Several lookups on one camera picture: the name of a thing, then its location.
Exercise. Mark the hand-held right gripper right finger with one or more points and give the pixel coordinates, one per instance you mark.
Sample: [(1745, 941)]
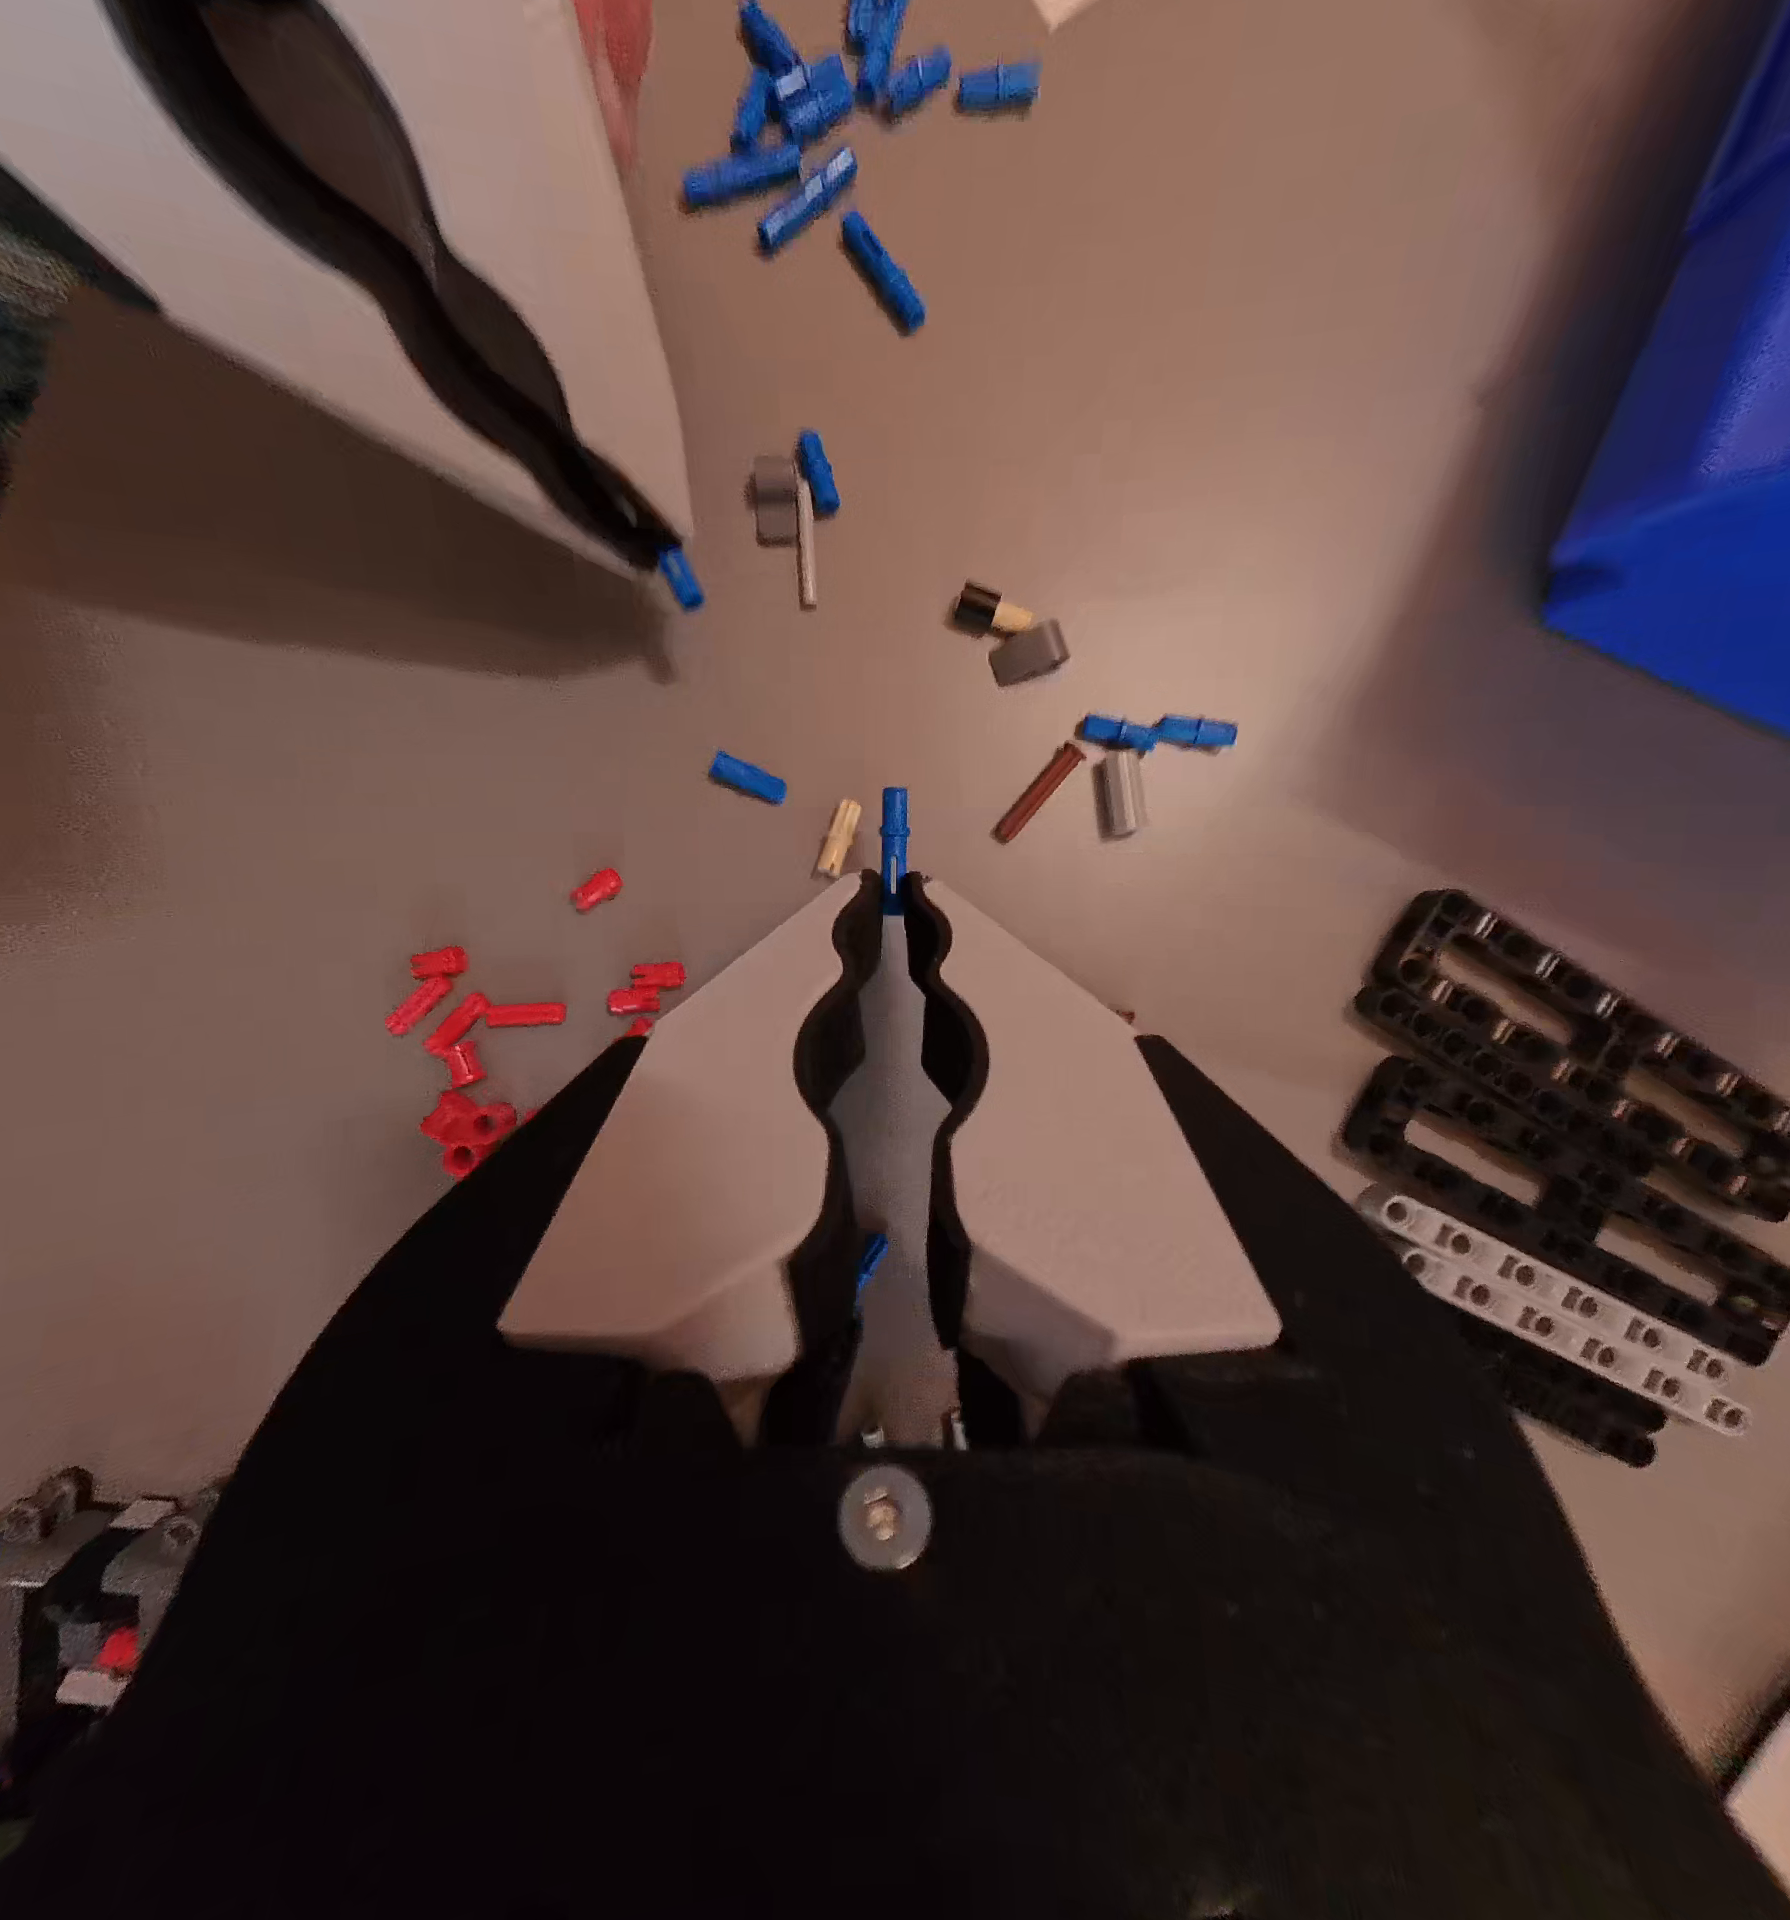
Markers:
[(1105, 1200)]

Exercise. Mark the stack of black lego frames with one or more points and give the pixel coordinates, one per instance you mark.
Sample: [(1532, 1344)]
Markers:
[(1584, 1082)]

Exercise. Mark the person's left hand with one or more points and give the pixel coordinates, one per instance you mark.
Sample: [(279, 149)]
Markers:
[(613, 61)]

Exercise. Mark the blue plastic bin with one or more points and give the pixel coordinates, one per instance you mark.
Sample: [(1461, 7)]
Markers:
[(1706, 570)]

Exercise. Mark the pile of red lego pins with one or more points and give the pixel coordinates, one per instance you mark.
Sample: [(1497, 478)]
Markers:
[(460, 1035)]

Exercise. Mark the blue lego connector peg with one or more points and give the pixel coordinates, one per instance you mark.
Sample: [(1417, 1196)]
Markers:
[(871, 1262)]

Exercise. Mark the partly built lego model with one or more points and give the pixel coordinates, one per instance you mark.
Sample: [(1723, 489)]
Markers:
[(71, 1620)]

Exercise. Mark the pile of mixed small lego pieces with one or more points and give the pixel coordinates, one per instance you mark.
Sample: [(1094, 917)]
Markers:
[(1027, 657)]

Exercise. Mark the single blue lego pin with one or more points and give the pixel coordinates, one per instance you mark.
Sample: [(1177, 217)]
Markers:
[(680, 580), (894, 833)]

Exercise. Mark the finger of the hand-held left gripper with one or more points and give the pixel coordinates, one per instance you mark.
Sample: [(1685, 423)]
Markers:
[(116, 165), (535, 194)]

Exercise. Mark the pile of blue lego pins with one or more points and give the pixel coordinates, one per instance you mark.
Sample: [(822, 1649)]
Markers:
[(804, 105)]

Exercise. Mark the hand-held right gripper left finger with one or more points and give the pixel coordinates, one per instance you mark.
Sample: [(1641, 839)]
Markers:
[(671, 1185)]

